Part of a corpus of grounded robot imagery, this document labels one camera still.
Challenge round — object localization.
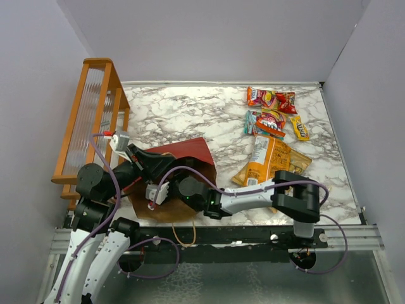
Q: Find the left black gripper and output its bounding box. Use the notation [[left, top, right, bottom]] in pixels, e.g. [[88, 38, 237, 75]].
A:
[[104, 142, 175, 200]]

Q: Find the red brown paper bag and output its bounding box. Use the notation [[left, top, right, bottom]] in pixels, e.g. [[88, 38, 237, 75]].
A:
[[127, 137, 216, 224]]

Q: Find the green Fox's candy bag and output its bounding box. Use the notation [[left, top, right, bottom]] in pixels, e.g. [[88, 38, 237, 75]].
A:
[[244, 110, 261, 136]]

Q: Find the gold crispy snack bag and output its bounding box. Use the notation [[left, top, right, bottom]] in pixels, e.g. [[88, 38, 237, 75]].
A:
[[230, 148, 313, 213]]

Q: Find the orange chips bag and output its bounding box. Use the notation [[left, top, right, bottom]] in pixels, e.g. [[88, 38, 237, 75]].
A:
[[243, 135, 291, 186]]

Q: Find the orange white snack packet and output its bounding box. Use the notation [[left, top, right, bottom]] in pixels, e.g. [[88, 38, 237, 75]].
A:
[[255, 108, 287, 140]]

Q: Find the colourful Fox's fruits bag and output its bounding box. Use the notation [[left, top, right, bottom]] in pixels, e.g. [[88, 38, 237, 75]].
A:
[[247, 87, 278, 108]]

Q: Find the red snack packet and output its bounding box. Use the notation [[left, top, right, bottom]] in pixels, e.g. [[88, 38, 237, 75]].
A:
[[275, 92, 297, 115]]

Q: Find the yellow M&M's bag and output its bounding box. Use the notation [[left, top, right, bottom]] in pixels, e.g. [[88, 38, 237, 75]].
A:
[[290, 116, 309, 141]]

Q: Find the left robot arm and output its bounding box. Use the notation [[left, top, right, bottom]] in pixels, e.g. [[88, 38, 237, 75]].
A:
[[44, 144, 176, 303]]

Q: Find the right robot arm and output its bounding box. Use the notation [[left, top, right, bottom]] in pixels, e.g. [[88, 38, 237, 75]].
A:
[[175, 170, 320, 248]]

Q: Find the wooden rack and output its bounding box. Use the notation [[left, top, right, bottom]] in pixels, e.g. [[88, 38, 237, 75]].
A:
[[51, 58, 130, 211]]

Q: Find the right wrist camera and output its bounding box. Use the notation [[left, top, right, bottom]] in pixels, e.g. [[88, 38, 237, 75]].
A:
[[145, 182, 170, 210]]

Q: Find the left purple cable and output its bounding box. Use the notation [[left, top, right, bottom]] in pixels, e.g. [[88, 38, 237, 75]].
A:
[[53, 131, 180, 304]]

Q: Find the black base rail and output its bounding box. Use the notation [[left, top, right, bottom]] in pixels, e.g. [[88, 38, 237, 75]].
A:
[[104, 218, 330, 265]]

